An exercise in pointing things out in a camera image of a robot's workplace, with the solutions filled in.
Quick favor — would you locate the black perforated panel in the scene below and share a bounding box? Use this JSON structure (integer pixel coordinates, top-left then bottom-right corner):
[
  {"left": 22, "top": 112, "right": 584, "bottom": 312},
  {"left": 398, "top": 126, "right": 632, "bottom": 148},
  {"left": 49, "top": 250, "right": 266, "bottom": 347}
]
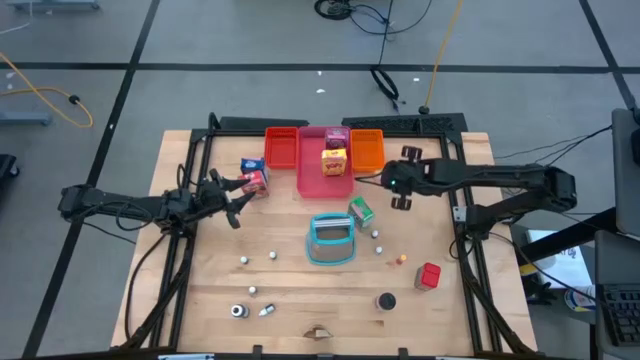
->
[{"left": 341, "top": 112, "right": 469, "bottom": 135}]

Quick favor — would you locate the red plastic basket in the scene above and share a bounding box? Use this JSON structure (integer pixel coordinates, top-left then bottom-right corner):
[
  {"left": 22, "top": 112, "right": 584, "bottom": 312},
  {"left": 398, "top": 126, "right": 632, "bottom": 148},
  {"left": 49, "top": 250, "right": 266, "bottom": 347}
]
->
[{"left": 264, "top": 126, "right": 300, "bottom": 170}]

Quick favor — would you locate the black flat panel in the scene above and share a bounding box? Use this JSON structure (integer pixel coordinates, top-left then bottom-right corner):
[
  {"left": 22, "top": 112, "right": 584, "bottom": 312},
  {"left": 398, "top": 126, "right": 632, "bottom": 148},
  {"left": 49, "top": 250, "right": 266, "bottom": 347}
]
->
[{"left": 218, "top": 115, "right": 310, "bottom": 131}]

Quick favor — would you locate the grey desk top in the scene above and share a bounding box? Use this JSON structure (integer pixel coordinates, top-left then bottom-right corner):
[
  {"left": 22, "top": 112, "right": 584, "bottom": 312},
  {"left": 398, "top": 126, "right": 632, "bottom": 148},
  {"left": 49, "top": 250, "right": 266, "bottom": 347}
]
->
[{"left": 610, "top": 107, "right": 640, "bottom": 237}]

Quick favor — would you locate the black computer keyboard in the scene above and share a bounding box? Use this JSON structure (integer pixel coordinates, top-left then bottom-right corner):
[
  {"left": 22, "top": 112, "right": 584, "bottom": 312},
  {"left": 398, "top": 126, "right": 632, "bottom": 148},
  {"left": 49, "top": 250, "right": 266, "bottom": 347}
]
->
[{"left": 599, "top": 282, "right": 640, "bottom": 349}]

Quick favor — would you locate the red Froot Loops cereal box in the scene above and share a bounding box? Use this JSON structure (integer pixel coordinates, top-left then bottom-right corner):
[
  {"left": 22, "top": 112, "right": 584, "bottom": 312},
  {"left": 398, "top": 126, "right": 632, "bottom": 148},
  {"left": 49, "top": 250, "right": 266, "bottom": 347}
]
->
[{"left": 238, "top": 170, "right": 270, "bottom": 199}]

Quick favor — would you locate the green Apple Jacks cereal box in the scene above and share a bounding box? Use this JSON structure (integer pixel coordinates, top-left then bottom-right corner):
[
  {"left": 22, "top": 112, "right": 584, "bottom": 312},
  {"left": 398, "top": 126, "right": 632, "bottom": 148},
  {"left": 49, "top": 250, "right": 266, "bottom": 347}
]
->
[{"left": 347, "top": 196, "right": 376, "bottom": 230}]

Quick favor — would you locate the yellow Corn Pops cereal box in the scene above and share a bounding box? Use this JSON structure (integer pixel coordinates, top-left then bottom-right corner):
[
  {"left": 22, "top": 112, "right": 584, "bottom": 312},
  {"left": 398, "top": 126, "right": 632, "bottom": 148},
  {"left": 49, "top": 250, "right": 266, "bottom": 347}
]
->
[{"left": 320, "top": 147, "right": 348, "bottom": 177}]

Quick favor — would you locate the grey furniture base bar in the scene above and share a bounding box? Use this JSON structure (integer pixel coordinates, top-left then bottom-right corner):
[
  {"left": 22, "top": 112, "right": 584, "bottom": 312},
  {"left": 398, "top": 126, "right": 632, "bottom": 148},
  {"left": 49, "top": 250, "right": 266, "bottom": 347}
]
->
[
  {"left": 7, "top": 0, "right": 101, "bottom": 12},
  {"left": 0, "top": 110, "right": 54, "bottom": 127}
]

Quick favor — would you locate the yellow floor cable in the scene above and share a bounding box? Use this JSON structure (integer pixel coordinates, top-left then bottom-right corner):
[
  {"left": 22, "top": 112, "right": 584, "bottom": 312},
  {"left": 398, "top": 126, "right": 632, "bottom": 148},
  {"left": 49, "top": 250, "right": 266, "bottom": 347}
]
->
[
  {"left": 0, "top": 52, "right": 95, "bottom": 129},
  {"left": 422, "top": 0, "right": 465, "bottom": 114}
]

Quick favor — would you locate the white paper sheet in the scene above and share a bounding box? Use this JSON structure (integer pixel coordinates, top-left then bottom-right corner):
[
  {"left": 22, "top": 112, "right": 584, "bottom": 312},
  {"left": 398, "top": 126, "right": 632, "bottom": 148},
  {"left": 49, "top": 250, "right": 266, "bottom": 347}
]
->
[{"left": 524, "top": 228, "right": 594, "bottom": 291}]

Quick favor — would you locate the purple Raisin Bran cereal box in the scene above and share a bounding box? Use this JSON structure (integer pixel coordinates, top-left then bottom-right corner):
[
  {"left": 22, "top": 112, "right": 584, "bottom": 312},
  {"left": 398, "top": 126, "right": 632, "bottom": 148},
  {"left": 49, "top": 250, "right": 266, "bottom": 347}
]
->
[{"left": 324, "top": 127, "right": 349, "bottom": 150}]

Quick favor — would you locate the black chair base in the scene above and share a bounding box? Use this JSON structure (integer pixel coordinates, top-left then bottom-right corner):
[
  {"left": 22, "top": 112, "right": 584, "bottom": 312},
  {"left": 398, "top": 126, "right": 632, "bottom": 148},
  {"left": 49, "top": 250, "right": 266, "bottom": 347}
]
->
[{"left": 0, "top": 153, "right": 21, "bottom": 181}]

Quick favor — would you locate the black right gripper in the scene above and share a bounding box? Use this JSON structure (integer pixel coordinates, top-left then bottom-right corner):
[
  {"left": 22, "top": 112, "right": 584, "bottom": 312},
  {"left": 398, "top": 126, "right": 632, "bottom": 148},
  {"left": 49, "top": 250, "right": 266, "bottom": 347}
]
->
[{"left": 382, "top": 145, "right": 429, "bottom": 211}]

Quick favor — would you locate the black desk beam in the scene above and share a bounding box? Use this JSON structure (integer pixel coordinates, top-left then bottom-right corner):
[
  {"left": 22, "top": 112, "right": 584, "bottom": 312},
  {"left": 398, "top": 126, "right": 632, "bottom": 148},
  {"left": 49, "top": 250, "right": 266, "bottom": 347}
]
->
[{"left": 519, "top": 206, "right": 619, "bottom": 265}]

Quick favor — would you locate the orange plastic basket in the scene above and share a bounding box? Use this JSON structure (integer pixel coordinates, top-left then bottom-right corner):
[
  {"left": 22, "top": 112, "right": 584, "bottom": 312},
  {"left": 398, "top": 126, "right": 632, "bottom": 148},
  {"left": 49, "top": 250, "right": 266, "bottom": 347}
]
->
[{"left": 349, "top": 128, "right": 387, "bottom": 174}]

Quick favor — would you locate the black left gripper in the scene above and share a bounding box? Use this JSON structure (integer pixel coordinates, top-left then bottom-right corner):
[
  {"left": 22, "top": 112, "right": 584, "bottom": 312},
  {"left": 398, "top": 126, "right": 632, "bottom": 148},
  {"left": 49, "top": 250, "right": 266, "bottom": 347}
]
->
[{"left": 189, "top": 168, "right": 257, "bottom": 230}]

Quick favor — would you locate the pink plastic tray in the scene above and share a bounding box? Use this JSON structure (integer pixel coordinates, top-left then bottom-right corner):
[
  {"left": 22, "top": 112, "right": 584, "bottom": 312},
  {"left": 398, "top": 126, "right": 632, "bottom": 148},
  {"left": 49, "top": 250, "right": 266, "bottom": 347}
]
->
[{"left": 296, "top": 125, "right": 355, "bottom": 200}]

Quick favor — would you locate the black aluminium table frame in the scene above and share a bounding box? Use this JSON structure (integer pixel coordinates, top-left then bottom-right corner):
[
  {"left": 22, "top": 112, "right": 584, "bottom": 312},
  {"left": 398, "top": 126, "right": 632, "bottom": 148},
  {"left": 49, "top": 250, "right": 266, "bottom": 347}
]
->
[{"left": 119, "top": 112, "right": 539, "bottom": 357}]

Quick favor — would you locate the black floor cable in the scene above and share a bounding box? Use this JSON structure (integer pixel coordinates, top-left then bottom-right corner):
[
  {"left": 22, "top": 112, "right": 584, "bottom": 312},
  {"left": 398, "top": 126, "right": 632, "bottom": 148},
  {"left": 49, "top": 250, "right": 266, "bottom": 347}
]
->
[
  {"left": 369, "top": 0, "right": 407, "bottom": 114},
  {"left": 313, "top": 0, "right": 434, "bottom": 37}
]

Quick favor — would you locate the teal basket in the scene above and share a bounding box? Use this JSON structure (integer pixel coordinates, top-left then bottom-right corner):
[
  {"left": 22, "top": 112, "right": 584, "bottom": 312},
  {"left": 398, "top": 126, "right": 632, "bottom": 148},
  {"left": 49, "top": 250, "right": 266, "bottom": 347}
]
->
[{"left": 305, "top": 212, "right": 357, "bottom": 266}]

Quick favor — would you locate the blue Frosted Flakes cereal box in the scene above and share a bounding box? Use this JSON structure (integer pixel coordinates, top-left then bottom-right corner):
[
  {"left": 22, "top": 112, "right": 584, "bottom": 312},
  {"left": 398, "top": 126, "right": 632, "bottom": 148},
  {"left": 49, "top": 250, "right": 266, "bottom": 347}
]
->
[{"left": 240, "top": 157, "right": 268, "bottom": 176}]

